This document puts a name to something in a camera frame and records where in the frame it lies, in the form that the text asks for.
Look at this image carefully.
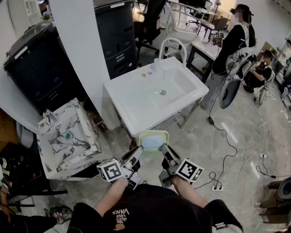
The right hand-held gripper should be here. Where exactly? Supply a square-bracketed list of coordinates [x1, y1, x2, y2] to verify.
[158, 144, 205, 188]

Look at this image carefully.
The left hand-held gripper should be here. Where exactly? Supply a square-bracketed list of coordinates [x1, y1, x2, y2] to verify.
[96, 146, 144, 191]

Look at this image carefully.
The light green soap dish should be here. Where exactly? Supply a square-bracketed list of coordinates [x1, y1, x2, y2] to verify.
[138, 130, 170, 152]

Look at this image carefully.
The person's left forearm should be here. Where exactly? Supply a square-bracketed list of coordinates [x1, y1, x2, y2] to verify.
[94, 177, 129, 217]

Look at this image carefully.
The person's right forearm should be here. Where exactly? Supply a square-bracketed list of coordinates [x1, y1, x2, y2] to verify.
[171, 176, 209, 209]

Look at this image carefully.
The metal sink stand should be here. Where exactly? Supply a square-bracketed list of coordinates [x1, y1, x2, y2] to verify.
[129, 95, 205, 151]

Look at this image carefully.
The person's black t-shirt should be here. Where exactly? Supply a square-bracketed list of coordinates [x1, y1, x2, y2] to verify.
[67, 184, 244, 233]

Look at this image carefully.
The white ceramic sink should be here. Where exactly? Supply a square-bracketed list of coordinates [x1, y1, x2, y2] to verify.
[103, 56, 210, 138]

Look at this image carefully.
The marble pattern sink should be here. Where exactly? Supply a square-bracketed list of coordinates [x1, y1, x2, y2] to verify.
[35, 97, 114, 182]

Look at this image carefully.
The grey shell chair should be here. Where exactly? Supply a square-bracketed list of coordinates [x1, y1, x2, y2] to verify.
[219, 78, 241, 110]

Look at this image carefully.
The clear plastic cup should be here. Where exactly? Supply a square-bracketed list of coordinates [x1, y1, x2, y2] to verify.
[151, 58, 163, 71]

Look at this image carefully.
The grey and red sneaker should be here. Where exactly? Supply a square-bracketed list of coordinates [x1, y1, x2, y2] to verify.
[49, 206, 73, 225]

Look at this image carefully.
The chrome faucet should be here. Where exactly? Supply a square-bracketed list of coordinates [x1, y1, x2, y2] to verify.
[43, 108, 57, 125]

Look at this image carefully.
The white arched faucet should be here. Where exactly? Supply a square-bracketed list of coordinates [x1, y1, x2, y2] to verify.
[159, 37, 187, 71]

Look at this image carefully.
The black metal rack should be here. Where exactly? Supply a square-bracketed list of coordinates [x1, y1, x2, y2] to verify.
[0, 141, 69, 208]

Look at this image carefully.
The dark blue office copier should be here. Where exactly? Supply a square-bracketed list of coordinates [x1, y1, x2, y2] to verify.
[94, 0, 139, 80]
[3, 21, 87, 114]

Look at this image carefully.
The grey round device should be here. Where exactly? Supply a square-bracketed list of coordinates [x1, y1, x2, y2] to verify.
[278, 177, 291, 202]

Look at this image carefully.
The white office chair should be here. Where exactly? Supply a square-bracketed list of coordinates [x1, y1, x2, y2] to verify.
[165, 4, 198, 53]

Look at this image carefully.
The black office chair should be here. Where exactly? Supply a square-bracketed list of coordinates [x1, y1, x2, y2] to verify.
[133, 0, 168, 55]

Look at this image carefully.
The brown chair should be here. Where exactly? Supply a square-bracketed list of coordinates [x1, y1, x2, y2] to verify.
[210, 17, 229, 32]

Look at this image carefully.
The white office desk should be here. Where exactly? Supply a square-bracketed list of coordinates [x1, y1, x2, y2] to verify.
[169, 0, 220, 23]

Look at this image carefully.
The black monitor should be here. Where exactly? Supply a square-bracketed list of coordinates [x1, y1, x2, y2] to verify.
[178, 0, 207, 10]

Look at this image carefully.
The white shelf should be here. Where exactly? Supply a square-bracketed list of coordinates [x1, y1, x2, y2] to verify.
[24, 0, 40, 17]

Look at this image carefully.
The black adapter cable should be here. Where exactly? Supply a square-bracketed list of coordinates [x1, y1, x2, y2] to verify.
[193, 122, 238, 190]

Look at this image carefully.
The white table with black frame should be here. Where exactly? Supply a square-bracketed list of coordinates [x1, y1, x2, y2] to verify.
[186, 40, 225, 84]

